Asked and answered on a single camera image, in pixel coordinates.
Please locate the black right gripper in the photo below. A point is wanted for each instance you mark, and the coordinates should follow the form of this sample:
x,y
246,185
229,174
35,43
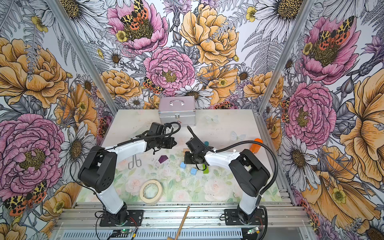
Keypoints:
x,y
186,158

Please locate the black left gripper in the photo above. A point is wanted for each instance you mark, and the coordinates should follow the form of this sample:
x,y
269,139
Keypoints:
x,y
170,145

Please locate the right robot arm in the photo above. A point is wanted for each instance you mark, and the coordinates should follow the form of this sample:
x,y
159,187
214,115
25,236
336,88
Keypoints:
x,y
251,174

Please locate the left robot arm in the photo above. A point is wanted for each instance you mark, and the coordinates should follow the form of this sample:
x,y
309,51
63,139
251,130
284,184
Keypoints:
x,y
98,170

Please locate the purple wood block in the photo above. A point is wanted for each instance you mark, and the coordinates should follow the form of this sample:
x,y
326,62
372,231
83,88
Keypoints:
x,y
163,158

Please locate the long green block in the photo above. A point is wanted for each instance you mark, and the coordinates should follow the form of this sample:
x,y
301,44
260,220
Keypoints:
x,y
205,169

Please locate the silver first aid case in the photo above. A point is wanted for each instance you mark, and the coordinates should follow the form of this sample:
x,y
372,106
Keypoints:
x,y
178,109

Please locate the orange plastic cup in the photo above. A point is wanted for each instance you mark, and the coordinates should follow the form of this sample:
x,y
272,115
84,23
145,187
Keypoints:
x,y
255,147

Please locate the wooden stick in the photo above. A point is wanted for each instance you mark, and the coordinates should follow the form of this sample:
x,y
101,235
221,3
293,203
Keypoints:
x,y
181,225

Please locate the masking tape roll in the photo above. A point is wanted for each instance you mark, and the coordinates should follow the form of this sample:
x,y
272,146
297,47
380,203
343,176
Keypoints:
x,y
151,192

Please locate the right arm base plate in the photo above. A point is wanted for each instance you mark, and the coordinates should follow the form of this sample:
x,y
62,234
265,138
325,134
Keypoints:
x,y
236,217

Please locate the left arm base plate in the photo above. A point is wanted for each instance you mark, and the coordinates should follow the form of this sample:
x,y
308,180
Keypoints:
x,y
132,217

